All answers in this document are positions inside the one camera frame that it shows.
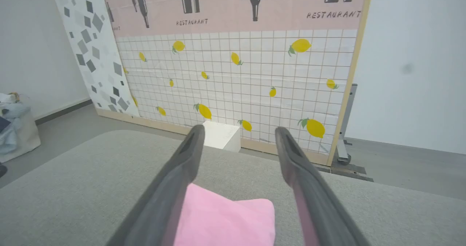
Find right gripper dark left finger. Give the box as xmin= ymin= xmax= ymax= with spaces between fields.
xmin=106 ymin=125 xmax=206 ymax=246

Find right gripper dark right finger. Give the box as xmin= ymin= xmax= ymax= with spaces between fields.
xmin=275 ymin=126 xmax=372 ymax=246

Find pink garment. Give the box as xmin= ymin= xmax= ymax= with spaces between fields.
xmin=174 ymin=183 xmax=276 ymax=246

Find black floor plates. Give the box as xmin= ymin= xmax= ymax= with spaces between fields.
xmin=316 ymin=163 xmax=375 ymax=183

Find grey metal panel stand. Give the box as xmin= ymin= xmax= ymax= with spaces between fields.
xmin=336 ymin=84 xmax=358 ymax=165

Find white box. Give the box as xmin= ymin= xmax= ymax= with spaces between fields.
xmin=203 ymin=121 xmax=241 ymax=153

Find grey fabric sofa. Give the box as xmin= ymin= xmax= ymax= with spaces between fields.
xmin=0 ymin=130 xmax=466 ymax=246

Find lemon print backdrop panel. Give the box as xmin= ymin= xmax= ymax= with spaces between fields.
xmin=100 ymin=0 xmax=375 ymax=167

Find beige fabric laundry basket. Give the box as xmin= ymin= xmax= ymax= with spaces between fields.
xmin=0 ymin=108 xmax=42 ymax=164

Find grey terrazzo pattern panel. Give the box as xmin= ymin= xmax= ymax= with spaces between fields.
xmin=49 ymin=0 xmax=141 ymax=117

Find light blue clothes pile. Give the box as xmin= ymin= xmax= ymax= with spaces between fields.
xmin=0 ymin=92 xmax=32 ymax=155

